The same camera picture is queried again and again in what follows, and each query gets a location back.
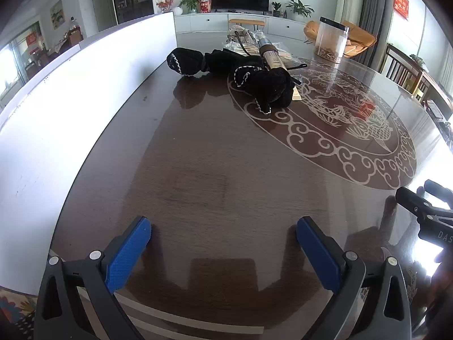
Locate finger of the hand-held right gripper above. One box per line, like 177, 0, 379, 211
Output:
396, 186, 453, 224
424, 180, 453, 207

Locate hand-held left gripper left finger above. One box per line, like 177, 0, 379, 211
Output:
33, 215, 153, 340

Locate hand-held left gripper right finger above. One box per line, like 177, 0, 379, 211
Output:
296, 216, 413, 340

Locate white cardboard box wall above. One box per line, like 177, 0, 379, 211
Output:
0, 10, 178, 296

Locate black knit glove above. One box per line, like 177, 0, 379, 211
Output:
204, 49, 266, 75
248, 68, 295, 114
166, 47, 206, 77
230, 64, 265, 89

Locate gold bottle with clear cap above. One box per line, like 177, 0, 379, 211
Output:
255, 32, 289, 71

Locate clear packet of wooden sticks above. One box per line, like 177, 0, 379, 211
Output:
222, 39, 294, 65

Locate wooden side table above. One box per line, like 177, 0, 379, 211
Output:
421, 71, 453, 131

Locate patterned cloth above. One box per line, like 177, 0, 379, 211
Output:
0, 285, 39, 340

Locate wooden slatted chair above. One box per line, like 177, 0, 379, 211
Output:
384, 43, 425, 96

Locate orange lounge chair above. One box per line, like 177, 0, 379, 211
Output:
304, 20, 377, 58

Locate clear jar with black lid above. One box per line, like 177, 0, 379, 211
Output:
315, 17, 349, 62

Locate grey curtain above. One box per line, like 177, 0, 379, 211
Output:
359, 0, 390, 71

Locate large leafy potted plant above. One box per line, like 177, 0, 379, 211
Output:
285, 0, 314, 21

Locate balcony glass door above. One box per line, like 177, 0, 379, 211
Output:
0, 21, 46, 89

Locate orange top bench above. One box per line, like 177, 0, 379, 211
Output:
228, 18, 266, 29

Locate white tv cabinet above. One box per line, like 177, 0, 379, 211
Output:
173, 11, 319, 39

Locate framed landscape painting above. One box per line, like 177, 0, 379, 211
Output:
50, 0, 65, 29

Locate black cord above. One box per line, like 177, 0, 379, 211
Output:
287, 64, 308, 86

